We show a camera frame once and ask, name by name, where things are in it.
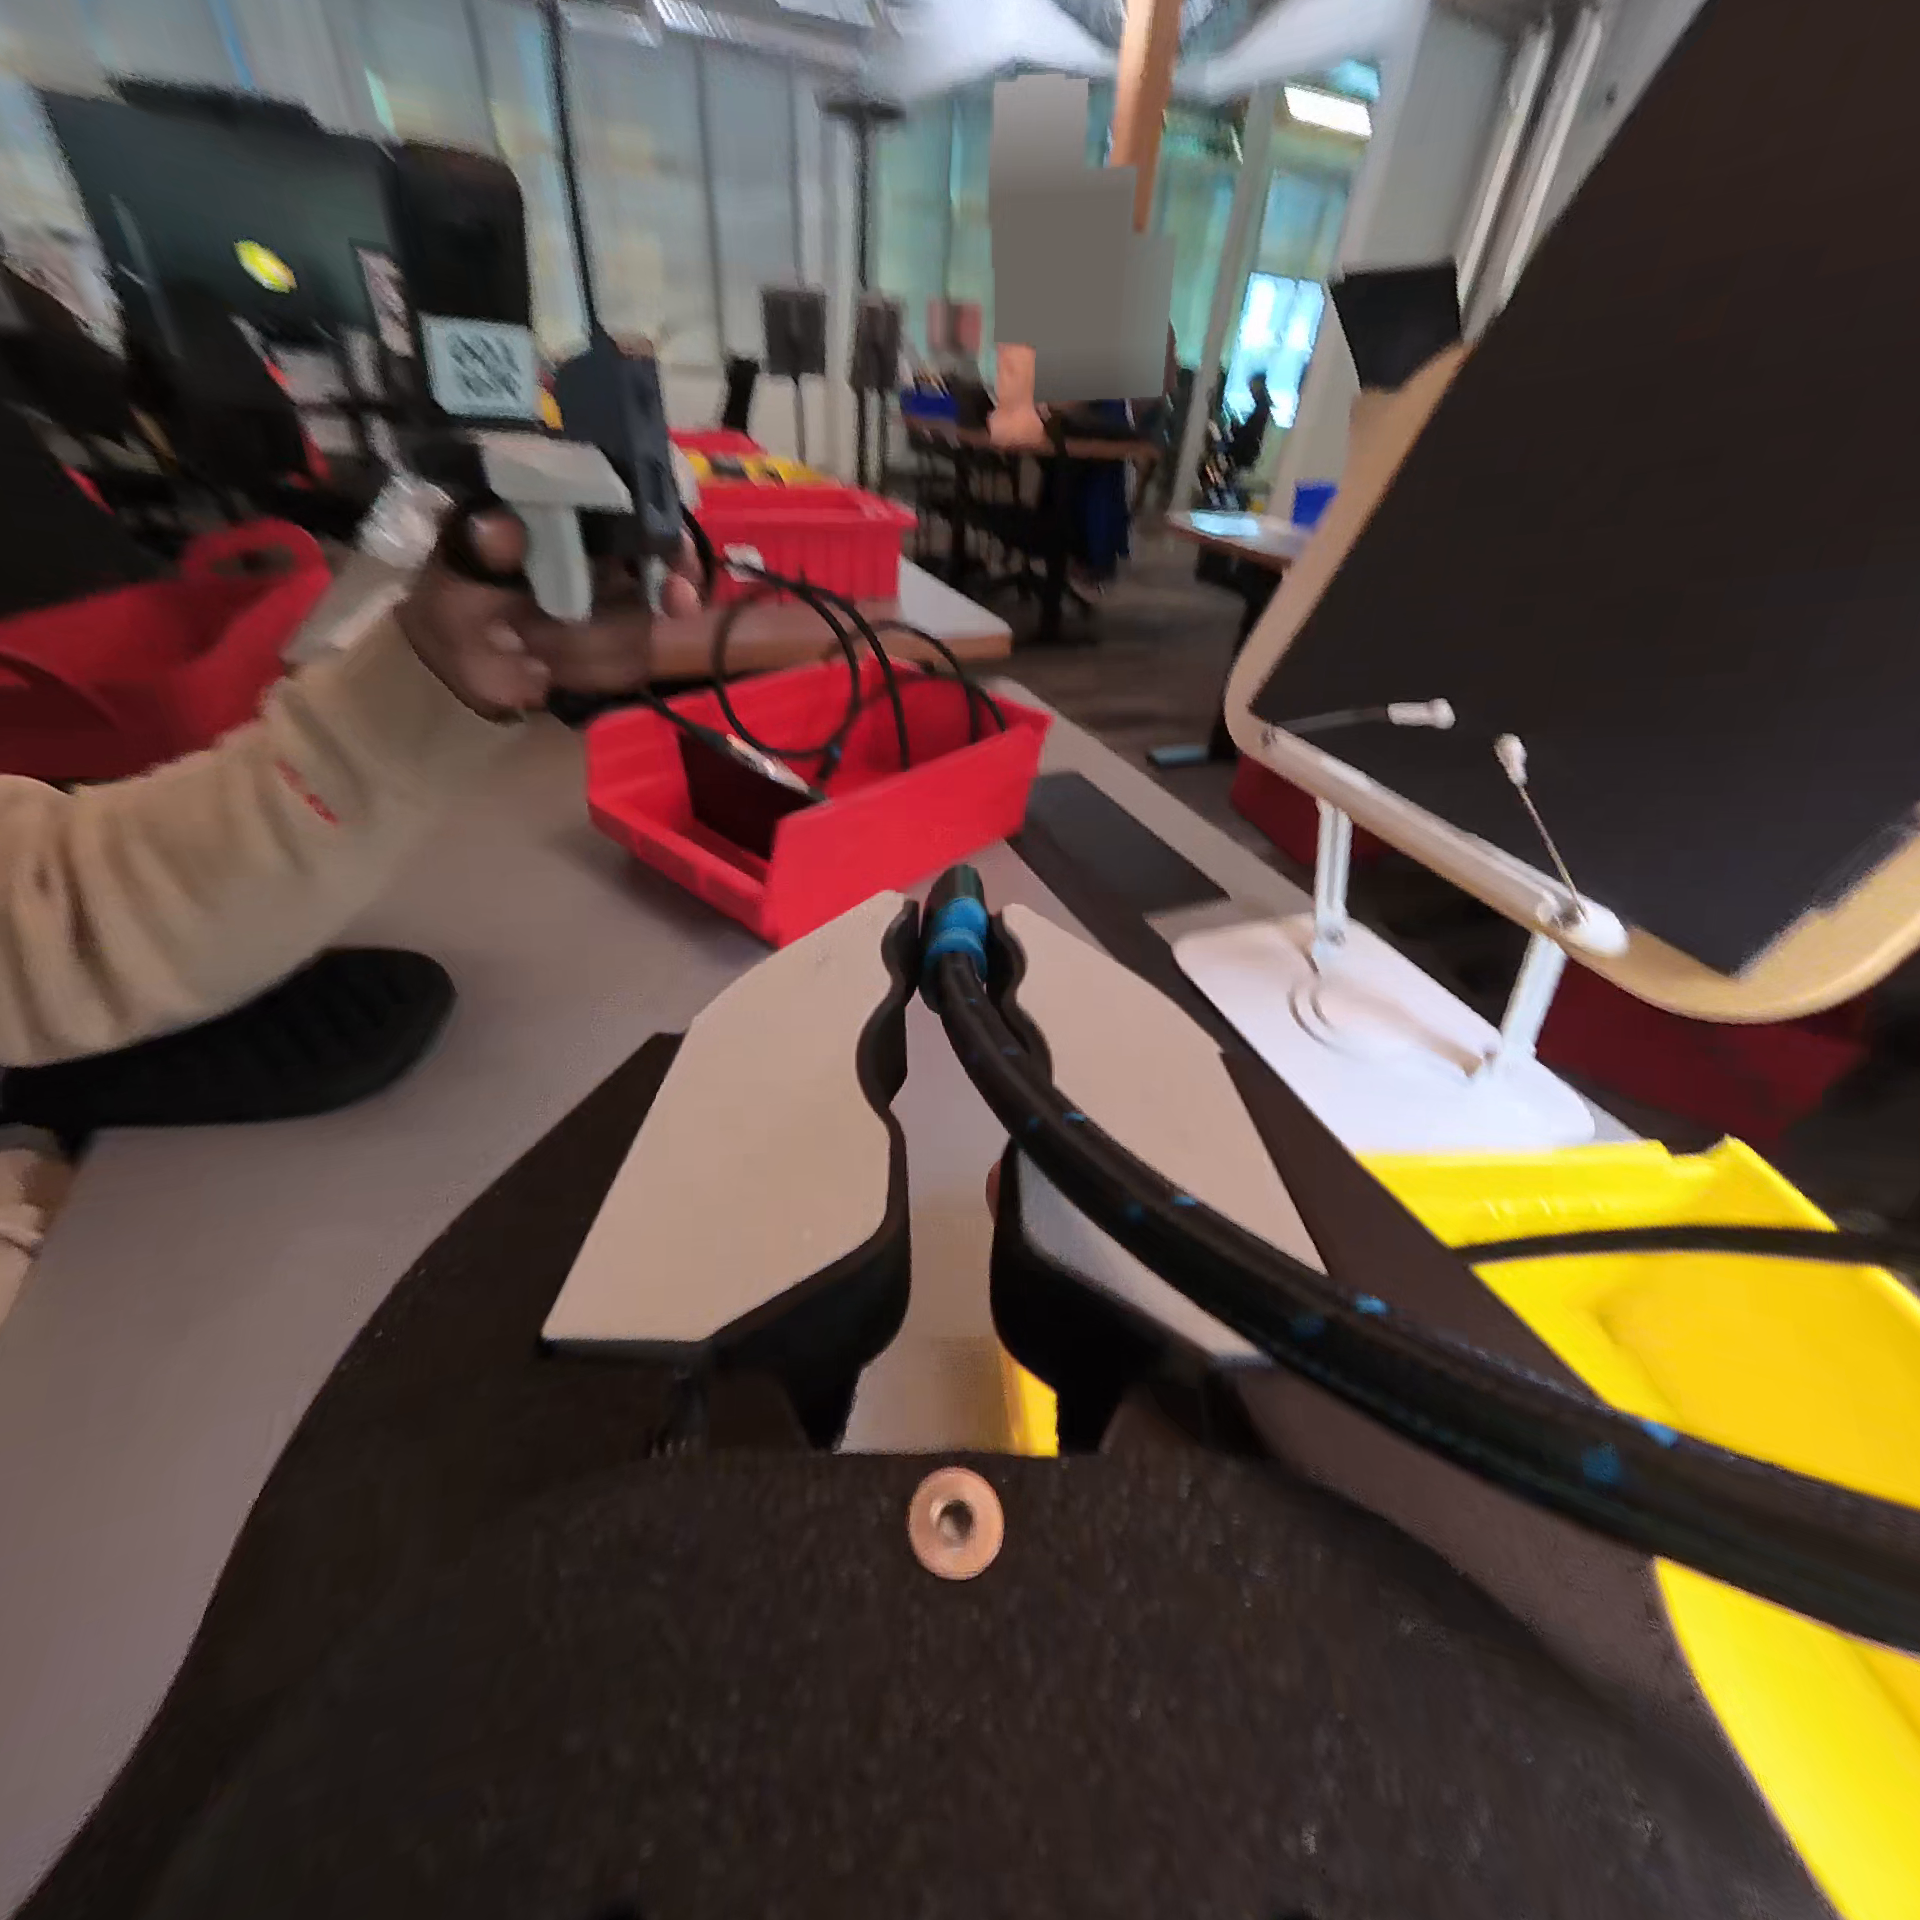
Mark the red floor crate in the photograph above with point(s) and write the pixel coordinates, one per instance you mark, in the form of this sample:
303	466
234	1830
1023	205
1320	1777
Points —
1298	819
1695	1051

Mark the yellow plastic bin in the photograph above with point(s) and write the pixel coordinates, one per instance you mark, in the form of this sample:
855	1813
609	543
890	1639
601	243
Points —
1769	1349

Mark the red plastic bin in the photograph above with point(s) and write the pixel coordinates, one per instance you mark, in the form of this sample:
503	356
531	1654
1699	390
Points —
901	839

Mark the person's left forearm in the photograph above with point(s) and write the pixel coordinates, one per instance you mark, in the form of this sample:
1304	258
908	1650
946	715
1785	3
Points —
181	869

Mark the black bin divider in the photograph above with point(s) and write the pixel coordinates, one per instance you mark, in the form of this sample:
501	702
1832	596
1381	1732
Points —
744	811

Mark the black textured pad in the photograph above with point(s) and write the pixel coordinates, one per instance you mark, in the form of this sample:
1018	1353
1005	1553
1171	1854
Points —
271	1051

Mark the black floor lamp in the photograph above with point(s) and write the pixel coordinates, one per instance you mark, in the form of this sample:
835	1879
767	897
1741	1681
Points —
863	301

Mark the wooden support post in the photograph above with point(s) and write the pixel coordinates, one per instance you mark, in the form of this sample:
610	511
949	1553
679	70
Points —
1148	107

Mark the dark wooden desk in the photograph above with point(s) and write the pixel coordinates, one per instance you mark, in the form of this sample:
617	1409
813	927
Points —
1109	446

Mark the black monitor screen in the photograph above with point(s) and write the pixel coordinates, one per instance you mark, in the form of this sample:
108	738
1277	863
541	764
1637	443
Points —
181	212

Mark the small yellow bin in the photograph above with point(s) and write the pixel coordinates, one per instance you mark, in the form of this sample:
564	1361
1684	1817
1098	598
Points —
795	475

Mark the black panel on stand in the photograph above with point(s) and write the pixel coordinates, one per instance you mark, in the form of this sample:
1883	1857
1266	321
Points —
879	339
791	331

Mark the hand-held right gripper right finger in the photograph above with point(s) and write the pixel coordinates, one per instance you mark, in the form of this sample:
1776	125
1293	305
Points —
1155	1079

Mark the black-faced wooden board stand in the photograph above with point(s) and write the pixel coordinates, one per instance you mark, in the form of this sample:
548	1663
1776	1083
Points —
1651	452

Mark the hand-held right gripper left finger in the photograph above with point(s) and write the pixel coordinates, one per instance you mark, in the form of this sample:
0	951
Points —
720	1171

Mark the black studio light panel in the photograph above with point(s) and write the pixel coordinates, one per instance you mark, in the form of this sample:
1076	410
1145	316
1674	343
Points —
1394	323

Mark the long ribbed red bin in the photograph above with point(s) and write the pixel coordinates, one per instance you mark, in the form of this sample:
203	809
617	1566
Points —
809	540

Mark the wooden side desk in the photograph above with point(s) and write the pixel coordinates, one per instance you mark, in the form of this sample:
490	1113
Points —
1231	533

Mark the blue plastic bin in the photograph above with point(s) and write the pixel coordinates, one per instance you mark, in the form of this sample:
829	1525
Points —
1312	503

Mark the wood-edged grey table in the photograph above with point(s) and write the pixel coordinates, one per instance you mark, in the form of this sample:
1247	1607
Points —
930	617

